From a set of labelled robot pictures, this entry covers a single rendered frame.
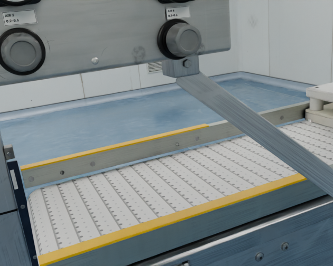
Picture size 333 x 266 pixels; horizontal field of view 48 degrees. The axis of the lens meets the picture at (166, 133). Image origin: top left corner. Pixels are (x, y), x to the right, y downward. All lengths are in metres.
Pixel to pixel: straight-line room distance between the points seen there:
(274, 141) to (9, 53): 0.26
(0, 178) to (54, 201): 0.11
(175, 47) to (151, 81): 5.43
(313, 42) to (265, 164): 4.48
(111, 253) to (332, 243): 0.32
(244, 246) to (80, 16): 0.32
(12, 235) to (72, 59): 0.45
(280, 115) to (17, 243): 0.55
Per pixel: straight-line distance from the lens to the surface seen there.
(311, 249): 0.57
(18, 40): 0.27
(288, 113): 0.83
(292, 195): 0.49
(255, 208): 0.46
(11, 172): 0.65
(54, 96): 5.44
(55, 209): 0.56
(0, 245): 0.71
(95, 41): 0.30
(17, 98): 5.42
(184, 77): 0.39
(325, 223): 0.56
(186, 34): 0.30
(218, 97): 0.39
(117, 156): 0.66
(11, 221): 0.69
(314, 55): 5.07
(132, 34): 0.31
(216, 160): 0.65
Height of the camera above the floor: 1.16
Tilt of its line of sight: 18 degrees down
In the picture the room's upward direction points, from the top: 6 degrees counter-clockwise
